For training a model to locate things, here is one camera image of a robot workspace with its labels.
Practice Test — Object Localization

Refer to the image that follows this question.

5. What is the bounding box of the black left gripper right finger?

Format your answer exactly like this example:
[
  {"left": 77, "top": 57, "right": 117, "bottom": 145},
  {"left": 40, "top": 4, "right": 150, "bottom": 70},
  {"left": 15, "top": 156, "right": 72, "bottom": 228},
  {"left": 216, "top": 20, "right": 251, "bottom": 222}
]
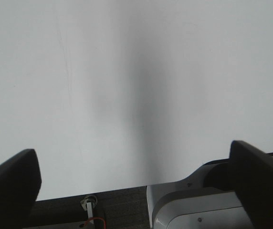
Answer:
[{"left": 229, "top": 141, "right": 273, "bottom": 229}]

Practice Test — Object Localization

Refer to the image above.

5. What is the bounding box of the red wire with connector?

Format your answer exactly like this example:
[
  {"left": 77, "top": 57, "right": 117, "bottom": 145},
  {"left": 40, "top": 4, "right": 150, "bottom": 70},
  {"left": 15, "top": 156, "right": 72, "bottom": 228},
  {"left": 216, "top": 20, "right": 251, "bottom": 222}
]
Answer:
[{"left": 80, "top": 194, "right": 107, "bottom": 229}]

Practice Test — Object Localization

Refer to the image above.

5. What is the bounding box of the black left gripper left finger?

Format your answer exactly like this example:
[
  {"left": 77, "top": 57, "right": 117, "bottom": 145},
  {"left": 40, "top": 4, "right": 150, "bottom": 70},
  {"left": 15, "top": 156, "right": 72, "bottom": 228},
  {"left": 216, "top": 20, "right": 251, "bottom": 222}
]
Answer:
[{"left": 0, "top": 149, "right": 42, "bottom": 229}]

